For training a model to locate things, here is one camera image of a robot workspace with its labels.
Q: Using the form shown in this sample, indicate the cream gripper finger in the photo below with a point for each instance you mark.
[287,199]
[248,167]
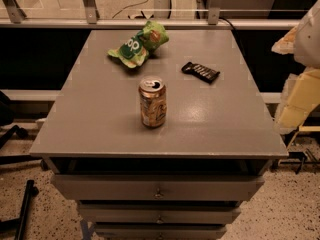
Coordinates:
[285,45]
[299,97]

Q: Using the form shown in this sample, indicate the orange soda can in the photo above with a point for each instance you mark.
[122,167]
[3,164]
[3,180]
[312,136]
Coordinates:
[153,106]

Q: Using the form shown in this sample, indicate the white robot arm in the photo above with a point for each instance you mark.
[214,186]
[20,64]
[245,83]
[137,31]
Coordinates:
[307,41]

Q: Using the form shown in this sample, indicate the black snack bar wrapper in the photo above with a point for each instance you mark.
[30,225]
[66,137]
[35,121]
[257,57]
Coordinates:
[200,71]

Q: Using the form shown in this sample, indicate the grey drawer cabinet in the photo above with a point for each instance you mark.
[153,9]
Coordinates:
[165,151]

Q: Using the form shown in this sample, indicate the green chip bag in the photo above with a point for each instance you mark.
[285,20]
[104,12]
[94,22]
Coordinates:
[136,50]

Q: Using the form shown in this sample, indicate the black chair base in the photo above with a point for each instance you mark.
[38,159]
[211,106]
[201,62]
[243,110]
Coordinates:
[6,118]

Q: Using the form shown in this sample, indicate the black metal stand leg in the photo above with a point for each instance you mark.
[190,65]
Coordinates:
[17,225]

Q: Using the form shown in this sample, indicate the yellow robot base frame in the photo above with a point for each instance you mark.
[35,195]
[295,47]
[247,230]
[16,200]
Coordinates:
[297,155]

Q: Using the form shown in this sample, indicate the metal railing frame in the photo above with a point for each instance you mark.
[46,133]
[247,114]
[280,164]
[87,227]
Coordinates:
[173,14]

